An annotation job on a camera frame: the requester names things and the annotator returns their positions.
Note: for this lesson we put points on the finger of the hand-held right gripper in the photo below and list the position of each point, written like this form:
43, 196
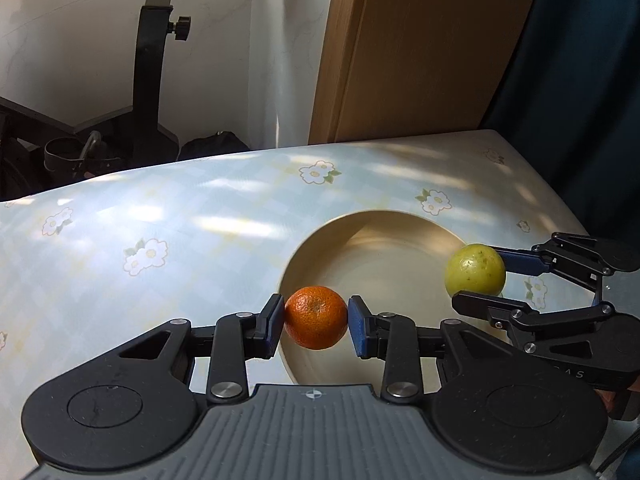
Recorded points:
522, 262
480, 305

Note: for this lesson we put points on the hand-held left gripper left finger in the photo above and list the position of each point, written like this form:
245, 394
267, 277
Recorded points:
272, 322

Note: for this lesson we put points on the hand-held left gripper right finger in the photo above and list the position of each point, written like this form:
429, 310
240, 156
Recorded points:
357, 327

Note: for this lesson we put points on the round green fruit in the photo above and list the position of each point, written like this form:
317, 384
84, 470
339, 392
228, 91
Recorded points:
475, 270

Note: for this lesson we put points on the small orange tangerine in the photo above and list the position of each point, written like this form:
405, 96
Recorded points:
316, 317

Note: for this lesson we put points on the cream shallow bowl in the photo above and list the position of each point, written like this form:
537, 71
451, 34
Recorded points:
380, 270

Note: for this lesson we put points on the person's right hand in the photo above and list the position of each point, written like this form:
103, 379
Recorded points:
607, 401

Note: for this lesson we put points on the floral pale blue tablecloth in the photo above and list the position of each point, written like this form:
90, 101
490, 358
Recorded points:
175, 220

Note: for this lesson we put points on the black bag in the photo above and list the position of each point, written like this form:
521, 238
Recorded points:
215, 145

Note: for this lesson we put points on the dark blue curtain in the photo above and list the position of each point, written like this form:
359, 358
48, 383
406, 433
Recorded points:
585, 85

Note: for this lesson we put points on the wooden panel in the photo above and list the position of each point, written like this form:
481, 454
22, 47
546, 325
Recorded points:
425, 50

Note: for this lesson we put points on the black exercise bike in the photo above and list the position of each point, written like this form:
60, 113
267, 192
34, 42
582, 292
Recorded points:
150, 60

